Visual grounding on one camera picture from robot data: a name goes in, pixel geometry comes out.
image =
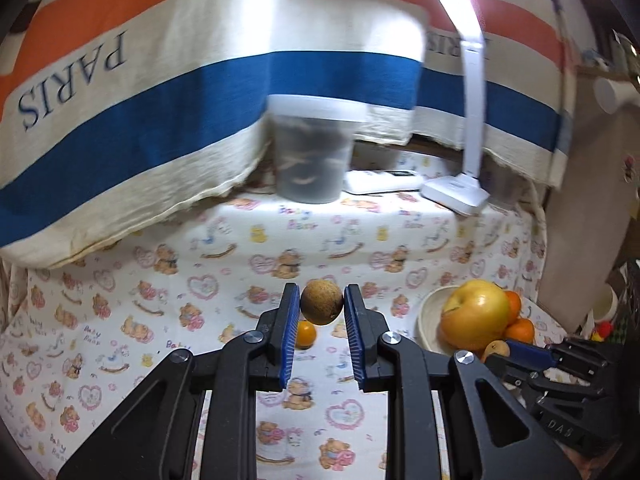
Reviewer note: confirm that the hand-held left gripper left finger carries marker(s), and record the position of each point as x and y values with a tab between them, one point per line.
289	340

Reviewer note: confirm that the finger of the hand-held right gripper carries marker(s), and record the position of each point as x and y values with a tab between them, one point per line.
535	385
530	355

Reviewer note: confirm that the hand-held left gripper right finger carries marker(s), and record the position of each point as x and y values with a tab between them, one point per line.
356	345

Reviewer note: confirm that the large orange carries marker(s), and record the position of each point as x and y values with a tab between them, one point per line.
514	305
521	331

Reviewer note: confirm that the brown longan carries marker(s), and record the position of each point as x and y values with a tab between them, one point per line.
494	351
321	302

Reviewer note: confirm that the yellow apple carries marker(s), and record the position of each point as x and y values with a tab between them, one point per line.
475	312

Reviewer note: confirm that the cream round plate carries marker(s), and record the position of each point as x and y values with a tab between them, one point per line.
429	320

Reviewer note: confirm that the small yellow cherry tomato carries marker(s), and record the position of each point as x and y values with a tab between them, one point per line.
306	336

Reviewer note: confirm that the red yellow small toy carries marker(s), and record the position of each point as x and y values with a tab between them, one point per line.
604	330

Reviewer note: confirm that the white cup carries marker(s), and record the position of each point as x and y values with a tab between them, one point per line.
606	305

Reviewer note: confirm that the bear printed cloth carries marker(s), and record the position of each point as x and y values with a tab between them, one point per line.
150	270

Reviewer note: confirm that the brown cardboard sheet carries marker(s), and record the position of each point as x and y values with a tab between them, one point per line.
590	210

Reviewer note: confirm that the white remote control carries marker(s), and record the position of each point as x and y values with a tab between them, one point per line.
380	182

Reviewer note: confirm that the translucent plastic container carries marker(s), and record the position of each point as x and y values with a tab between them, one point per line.
312	160

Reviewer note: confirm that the white desk lamp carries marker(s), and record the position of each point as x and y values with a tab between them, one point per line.
472	110

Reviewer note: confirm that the striped orange blue cloth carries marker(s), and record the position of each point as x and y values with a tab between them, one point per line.
150	110

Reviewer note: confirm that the white tube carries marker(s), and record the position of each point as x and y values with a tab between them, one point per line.
607	95

